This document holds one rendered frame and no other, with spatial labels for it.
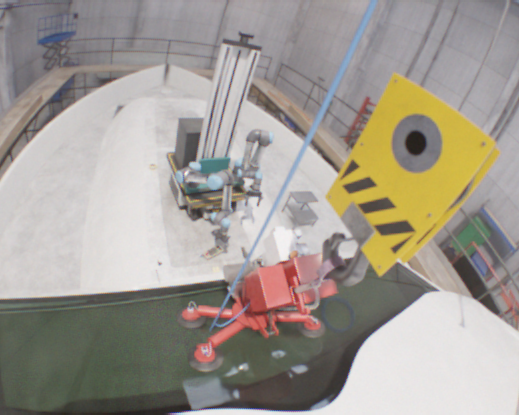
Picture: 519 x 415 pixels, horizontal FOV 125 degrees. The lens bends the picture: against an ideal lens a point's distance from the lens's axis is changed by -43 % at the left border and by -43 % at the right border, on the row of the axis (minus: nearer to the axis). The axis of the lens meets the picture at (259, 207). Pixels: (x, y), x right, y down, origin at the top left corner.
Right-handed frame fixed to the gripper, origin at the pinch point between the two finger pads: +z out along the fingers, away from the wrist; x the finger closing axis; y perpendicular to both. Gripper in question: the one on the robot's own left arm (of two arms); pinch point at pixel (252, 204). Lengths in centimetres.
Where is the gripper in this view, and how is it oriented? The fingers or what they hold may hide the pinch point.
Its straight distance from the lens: 228.7
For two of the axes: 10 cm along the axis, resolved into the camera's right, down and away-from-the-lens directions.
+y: 5.1, 3.7, -7.8
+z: -2.2, 9.3, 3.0
